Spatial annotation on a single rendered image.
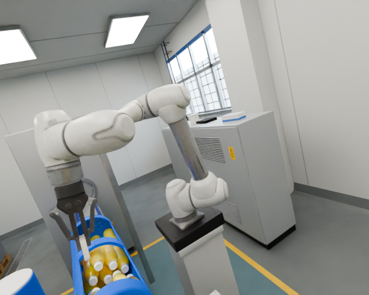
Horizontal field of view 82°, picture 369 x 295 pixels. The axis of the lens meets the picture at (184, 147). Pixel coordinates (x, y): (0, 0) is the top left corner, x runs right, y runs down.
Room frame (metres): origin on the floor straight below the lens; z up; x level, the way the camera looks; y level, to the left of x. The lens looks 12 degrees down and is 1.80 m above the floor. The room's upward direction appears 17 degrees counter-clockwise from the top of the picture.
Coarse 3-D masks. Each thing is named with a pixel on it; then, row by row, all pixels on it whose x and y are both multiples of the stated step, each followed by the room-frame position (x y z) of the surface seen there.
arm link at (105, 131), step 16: (96, 112) 0.57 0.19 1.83; (112, 112) 0.55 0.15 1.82; (128, 112) 0.97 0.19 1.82; (80, 128) 0.54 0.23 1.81; (96, 128) 0.52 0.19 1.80; (112, 128) 0.52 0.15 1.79; (128, 128) 0.55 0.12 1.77; (80, 144) 0.54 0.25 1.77; (96, 144) 0.53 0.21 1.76; (112, 144) 0.53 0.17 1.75
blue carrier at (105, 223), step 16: (80, 224) 1.34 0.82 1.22; (96, 224) 1.42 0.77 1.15; (96, 240) 1.05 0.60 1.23; (112, 240) 1.06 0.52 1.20; (80, 256) 0.97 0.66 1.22; (128, 256) 0.96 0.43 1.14; (80, 272) 0.86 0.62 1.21; (128, 272) 1.03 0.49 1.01; (80, 288) 0.76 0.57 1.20; (112, 288) 0.68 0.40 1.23; (128, 288) 0.68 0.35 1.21; (144, 288) 0.71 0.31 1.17
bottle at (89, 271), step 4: (84, 260) 1.05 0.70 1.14; (88, 260) 1.03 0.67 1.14; (84, 264) 1.02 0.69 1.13; (88, 264) 1.00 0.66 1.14; (84, 268) 0.99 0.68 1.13; (88, 268) 0.97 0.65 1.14; (92, 268) 0.97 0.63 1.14; (84, 272) 0.96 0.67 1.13; (88, 272) 0.95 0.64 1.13; (92, 272) 0.94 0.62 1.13; (96, 272) 0.95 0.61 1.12; (84, 276) 0.95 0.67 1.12; (88, 276) 0.93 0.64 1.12; (96, 276) 0.93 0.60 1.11; (88, 280) 0.92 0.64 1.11
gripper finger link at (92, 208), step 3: (93, 201) 0.62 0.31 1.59; (96, 201) 0.62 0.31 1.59; (93, 204) 0.61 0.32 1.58; (90, 207) 0.61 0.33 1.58; (93, 207) 0.61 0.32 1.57; (90, 210) 0.61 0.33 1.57; (93, 210) 0.61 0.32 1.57; (90, 213) 0.61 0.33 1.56; (93, 213) 0.61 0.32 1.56; (90, 216) 0.60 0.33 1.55; (93, 216) 0.61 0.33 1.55; (90, 219) 0.60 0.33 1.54; (93, 219) 0.60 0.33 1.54; (90, 222) 0.60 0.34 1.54; (93, 222) 0.60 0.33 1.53; (90, 225) 0.60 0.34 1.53; (93, 225) 0.60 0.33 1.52; (90, 228) 0.60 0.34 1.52; (93, 228) 0.60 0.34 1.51; (90, 231) 0.59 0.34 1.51; (93, 231) 0.60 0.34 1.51
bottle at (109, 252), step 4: (104, 248) 1.08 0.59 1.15; (108, 248) 1.07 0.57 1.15; (112, 248) 1.08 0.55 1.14; (104, 252) 1.05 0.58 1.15; (108, 252) 1.03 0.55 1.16; (112, 252) 1.03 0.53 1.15; (104, 256) 1.02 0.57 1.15; (108, 256) 1.00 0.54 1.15; (112, 256) 1.00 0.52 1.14; (116, 256) 1.01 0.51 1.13; (104, 260) 1.00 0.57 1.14; (108, 260) 0.98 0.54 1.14; (112, 260) 0.98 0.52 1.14; (116, 260) 0.99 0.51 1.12; (108, 264) 0.97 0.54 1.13
